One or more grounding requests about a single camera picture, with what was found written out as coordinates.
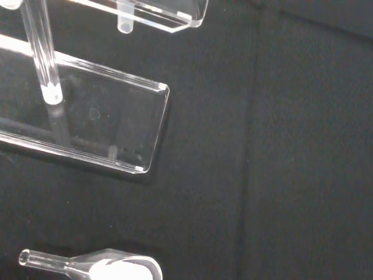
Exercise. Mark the black bench cloth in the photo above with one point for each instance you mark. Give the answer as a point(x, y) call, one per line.
point(277, 146)

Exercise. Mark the clear acrylic funnel stand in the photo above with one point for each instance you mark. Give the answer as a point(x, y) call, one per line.
point(131, 116)

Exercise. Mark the glass weighing funnel with powder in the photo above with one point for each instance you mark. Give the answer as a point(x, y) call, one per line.
point(116, 266)

